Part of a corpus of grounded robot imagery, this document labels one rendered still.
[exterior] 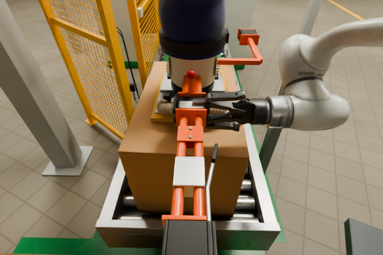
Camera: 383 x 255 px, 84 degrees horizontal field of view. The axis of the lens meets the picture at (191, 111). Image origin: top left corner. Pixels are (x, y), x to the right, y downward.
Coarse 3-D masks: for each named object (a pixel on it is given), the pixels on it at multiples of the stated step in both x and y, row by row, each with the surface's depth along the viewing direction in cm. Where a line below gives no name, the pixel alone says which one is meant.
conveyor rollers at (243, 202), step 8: (128, 184) 102; (248, 184) 101; (128, 200) 95; (240, 200) 95; (248, 200) 95; (240, 208) 95; (248, 208) 95; (120, 216) 90; (128, 216) 90; (136, 216) 90; (144, 216) 90; (152, 216) 90; (160, 216) 90
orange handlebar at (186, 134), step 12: (252, 48) 90; (228, 60) 81; (240, 60) 81; (252, 60) 81; (180, 120) 56; (180, 132) 51; (192, 132) 51; (180, 144) 49; (192, 144) 52; (180, 156) 46; (180, 192) 40; (204, 192) 40; (180, 204) 38; (204, 204) 38
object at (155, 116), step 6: (162, 72) 98; (162, 78) 94; (168, 78) 90; (156, 96) 84; (162, 96) 83; (168, 96) 79; (156, 102) 80; (156, 108) 77; (156, 114) 75; (150, 120) 75; (156, 120) 74; (162, 120) 74; (168, 120) 74
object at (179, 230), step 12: (168, 216) 35; (180, 216) 35; (192, 216) 35; (204, 216) 35; (168, 228) 34; (180, 228) 34; (192, 228) 34; (204, 228) 34; (168, 240) 32; (180, 240) 32; (192, 240) 32; (204, 240) 32; (168, 252) 31; (180, 252) 31; (192, 252) 31; (204, 252) 31
